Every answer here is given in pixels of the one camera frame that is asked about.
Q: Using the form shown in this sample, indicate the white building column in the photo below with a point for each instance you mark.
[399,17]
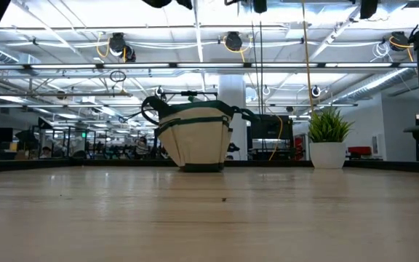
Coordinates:
[233,91]

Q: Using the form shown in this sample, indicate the cream green gardening bag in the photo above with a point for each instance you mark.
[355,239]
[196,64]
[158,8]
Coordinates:
[198,142]

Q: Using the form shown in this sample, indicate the black equipment cart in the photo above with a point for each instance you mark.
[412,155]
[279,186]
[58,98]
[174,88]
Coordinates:
[267,127]

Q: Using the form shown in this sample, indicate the artificial plant in white pot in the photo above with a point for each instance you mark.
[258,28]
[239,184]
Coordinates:
[327,155]

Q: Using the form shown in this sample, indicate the red bin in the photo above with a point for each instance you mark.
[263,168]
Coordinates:
[359,151]

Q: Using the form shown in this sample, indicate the person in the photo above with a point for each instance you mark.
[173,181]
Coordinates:
[46,152]

